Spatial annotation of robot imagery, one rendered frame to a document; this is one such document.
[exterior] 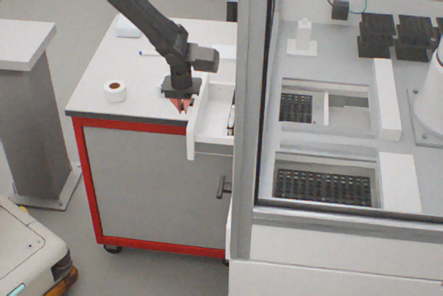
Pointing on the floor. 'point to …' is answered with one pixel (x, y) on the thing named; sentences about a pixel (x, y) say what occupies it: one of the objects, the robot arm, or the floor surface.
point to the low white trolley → (149, 151)
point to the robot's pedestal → (32, 119)
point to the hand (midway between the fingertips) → (183, 110)
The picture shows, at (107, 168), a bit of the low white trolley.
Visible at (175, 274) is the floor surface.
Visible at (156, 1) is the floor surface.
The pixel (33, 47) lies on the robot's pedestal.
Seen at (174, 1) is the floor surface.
